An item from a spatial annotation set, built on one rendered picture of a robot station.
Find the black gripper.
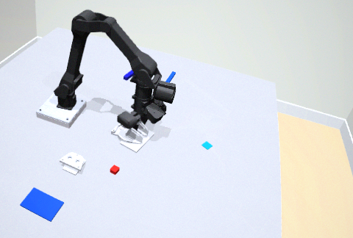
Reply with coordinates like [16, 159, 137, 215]
[117, 94, 164, 130]

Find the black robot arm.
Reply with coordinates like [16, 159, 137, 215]
[53, 10, 176, 124]

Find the small blue block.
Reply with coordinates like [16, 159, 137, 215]
[124, 70, 135, 80]

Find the blue long thin bar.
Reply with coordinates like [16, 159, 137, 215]
[166, 72, 176, 83]

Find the blue flat rectangular plate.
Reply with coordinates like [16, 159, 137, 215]
[20, 188, 64, 222]

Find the small red cube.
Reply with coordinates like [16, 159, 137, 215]
[110, 165, 120, 175]

